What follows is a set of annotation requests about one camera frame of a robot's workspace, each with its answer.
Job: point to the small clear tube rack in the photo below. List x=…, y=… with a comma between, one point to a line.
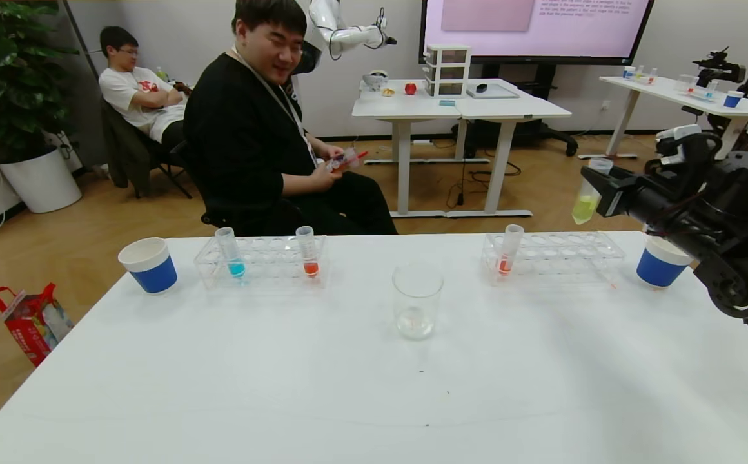
x=643, y=77
x=701, y=95

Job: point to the dark folding chair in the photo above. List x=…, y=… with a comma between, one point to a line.
x=126, y=150

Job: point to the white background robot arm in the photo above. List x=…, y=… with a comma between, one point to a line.
x=348, y=38

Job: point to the man in white t-shirt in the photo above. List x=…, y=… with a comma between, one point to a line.
x=132, y=90

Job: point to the blue white paper cup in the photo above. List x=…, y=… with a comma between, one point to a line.
x=658, y=270
x=153, y=274

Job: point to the black display stand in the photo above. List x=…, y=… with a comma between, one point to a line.
x=541, y=134

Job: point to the large wall display screen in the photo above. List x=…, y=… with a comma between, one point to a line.
x=535, y=32

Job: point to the red pink toy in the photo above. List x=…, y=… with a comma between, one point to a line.
x=347, y=161

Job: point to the yellow pigment test tube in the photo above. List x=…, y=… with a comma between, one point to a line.
x=585, y=206

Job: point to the green potted plant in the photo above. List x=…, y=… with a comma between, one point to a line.
x=6, y=77

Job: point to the black camera rig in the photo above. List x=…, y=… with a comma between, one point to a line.
x=716, y=66

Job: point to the clear plastic tube rack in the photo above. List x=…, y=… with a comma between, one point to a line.
x=554, y=258
x=271, y=258

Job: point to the long white standing desk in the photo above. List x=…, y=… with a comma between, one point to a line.
x=670, y=90

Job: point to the man in black shirt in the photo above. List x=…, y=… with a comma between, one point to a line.
x=238, y=142

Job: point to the blue pigment test tube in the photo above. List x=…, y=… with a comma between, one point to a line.
x=231, y=251

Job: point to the white bowl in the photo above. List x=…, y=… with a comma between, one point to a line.
x=374, y=80

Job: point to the white plant pot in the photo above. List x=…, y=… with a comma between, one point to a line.
x=42, y=182

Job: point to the grey tablet pad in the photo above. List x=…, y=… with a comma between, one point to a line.
x=492, y=92

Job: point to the red pigment test tube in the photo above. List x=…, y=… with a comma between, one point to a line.
x=509, y=251
x=308, y=256

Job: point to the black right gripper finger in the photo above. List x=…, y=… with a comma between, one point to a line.
x=598, y=180

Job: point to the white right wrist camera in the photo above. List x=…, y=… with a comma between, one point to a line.
x=680, y=145

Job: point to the white drawer organizer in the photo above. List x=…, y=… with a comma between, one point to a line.
x=448, y=69

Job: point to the clear glass beaker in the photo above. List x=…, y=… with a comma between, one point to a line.
x=417, y=322

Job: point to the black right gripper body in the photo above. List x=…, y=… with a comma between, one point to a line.
x=614, y=196

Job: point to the small glass beaker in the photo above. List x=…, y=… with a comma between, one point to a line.
x=685, y=84

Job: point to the red paper shopping bag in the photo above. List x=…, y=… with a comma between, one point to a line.
x=28, y=327

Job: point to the red apple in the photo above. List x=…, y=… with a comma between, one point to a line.
x=410, y=89

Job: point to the black office chair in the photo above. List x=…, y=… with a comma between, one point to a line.
x=216, y=219

